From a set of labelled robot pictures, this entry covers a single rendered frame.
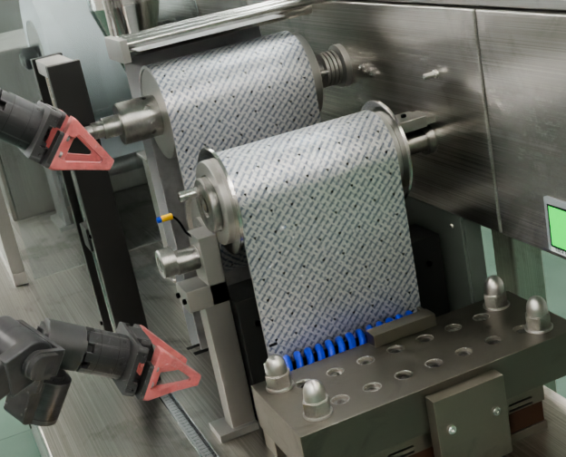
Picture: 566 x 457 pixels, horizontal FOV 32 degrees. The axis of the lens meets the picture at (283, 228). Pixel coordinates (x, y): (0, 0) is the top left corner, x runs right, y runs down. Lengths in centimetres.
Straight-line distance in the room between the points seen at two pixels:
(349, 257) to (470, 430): 28
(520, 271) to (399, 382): 49
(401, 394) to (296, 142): 36
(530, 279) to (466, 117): 44
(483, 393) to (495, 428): 5
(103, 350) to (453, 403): 43
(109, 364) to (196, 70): 48
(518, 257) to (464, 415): 48
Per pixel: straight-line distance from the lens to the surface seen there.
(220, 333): 138
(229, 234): 127
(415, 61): 141
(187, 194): 130
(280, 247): 129
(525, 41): 118
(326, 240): 131
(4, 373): 115
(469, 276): 146
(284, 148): 129
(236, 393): 142
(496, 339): 131
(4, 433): 372
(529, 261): 167
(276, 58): 152
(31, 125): 121
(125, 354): 124
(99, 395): 167
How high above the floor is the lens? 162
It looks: 19 degrees down
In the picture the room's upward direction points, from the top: 11 degrees counter-clockwise
